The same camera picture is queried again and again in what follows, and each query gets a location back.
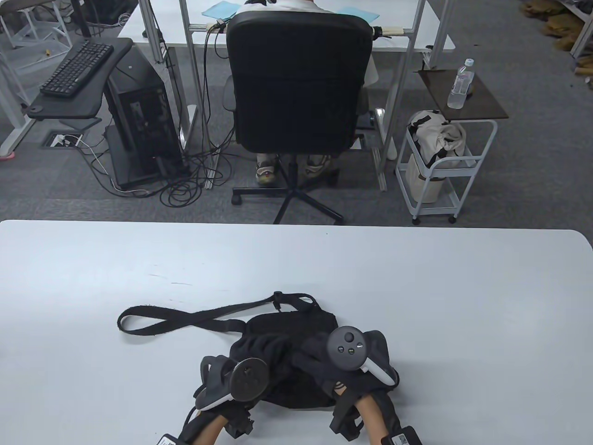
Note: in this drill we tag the person's right hand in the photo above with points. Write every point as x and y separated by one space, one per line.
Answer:
315 359

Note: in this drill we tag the black office chair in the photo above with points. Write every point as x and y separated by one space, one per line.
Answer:
296 83

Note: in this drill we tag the brown side table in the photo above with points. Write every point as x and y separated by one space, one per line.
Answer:
482 99

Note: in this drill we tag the clear plastic water bottle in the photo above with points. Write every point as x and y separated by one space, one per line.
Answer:
459 88

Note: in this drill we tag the black computer tower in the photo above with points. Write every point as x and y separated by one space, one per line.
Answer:
139 120

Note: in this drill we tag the person's right forearm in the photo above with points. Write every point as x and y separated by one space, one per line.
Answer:
370 419

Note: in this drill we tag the white desk leg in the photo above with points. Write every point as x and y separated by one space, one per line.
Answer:
18 125

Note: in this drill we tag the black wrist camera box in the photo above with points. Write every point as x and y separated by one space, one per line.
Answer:
167 440
405 436

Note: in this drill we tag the aluminium profile frame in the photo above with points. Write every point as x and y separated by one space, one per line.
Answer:
193 69

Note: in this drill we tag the pile of brown cardboard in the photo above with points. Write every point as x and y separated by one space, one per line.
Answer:
558 23

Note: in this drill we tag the black keyboard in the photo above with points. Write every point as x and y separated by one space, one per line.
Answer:
76 69

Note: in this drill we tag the blue paper sheet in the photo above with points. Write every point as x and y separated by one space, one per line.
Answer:
366 15
221 9

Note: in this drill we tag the floor outlet box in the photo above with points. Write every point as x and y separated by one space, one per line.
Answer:
48 139

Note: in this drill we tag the black fabric backpack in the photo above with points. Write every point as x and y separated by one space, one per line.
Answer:
292 324

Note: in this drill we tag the white rolling cart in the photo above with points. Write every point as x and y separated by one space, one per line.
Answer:
440 208

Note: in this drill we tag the black keyboard tray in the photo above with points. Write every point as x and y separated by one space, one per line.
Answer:
69 107

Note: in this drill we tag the white desk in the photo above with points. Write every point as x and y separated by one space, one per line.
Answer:
394 21

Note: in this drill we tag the grey VR controller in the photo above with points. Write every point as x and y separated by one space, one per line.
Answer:
249 380
346 347

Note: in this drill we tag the person's left hand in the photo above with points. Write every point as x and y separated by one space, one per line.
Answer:
268 345

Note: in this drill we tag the person's left forearm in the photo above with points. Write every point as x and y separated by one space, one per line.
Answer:
211 431

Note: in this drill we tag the white storage shelf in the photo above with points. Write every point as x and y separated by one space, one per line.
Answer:
581 39

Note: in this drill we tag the beige power strip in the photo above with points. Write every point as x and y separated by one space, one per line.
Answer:
394 31
215 23

